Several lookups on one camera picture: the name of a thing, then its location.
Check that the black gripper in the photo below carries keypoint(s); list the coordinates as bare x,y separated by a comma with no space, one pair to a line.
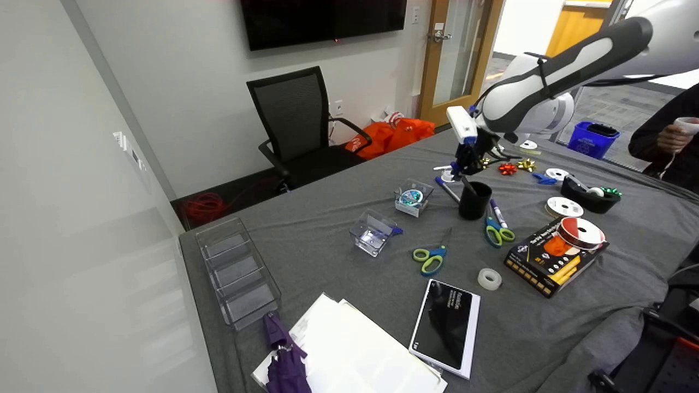
476,145

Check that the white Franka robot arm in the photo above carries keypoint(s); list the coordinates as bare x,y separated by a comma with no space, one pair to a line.
552,77

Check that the white marker with black cap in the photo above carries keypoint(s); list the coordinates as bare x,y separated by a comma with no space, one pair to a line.
442,168

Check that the black cup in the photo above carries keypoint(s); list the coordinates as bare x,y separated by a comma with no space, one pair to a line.
474,207

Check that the person hand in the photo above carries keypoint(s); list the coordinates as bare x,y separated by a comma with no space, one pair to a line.
673,138

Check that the red fidget spinner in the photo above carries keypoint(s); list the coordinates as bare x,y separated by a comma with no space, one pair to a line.
508,168

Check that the yellow green fidget spinner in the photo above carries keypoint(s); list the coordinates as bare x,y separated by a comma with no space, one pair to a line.
527,164

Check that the clear box with teal tape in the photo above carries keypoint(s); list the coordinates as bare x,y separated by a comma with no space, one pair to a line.
414,200

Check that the flat white disc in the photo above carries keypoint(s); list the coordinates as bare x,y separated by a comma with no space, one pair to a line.
528,145

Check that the small blue object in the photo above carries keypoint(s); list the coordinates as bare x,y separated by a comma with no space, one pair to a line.
541,179

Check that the orange plastic bag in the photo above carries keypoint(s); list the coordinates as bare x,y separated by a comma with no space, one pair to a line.
390,136

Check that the white tape roll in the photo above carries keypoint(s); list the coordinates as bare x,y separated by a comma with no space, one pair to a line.
558,173

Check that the green blue scissors with yellow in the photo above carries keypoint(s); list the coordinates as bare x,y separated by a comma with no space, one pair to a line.
436,257

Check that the wooden door with glass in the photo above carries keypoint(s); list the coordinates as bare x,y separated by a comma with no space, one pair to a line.
428,72

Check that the large white disc spool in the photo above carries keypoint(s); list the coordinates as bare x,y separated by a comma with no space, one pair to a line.
563,207

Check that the clear tape roll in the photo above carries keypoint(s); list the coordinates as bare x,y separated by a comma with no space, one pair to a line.
482,280

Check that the clear plastic box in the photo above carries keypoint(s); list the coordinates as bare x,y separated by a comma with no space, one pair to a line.
371,236

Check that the black tape dispenser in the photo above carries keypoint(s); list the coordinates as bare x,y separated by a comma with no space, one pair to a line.
585,197

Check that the black orange product box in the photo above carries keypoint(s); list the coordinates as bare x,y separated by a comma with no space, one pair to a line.
549,263

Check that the blue recycling bin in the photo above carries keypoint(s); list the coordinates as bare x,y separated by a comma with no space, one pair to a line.
593,138

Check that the red white tape spool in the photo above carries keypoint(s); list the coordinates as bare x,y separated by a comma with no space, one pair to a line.
581,232

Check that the grey tablecloth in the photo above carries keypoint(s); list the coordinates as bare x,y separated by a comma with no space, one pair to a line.
327,275

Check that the yellow wooden door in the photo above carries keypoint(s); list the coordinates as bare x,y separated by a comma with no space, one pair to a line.
575,29

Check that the black mesh office chair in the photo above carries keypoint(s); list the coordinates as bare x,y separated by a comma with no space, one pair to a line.
295,117

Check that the person in black clothing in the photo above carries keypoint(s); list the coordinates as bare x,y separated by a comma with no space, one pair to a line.
657,164

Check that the white paper stack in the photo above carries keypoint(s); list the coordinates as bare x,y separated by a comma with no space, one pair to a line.
357,353

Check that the clear plastic tray organizer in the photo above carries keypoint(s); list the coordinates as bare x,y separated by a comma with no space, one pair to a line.
241,280

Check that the black chair with red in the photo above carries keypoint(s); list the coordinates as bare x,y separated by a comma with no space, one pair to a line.
657,351

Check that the purple cloth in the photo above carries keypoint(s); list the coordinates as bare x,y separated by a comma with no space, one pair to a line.
284,363

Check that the wall mounted black television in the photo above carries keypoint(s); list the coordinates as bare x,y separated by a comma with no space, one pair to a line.
320,21

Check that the white wall switch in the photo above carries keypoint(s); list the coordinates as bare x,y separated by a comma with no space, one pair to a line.
122,141

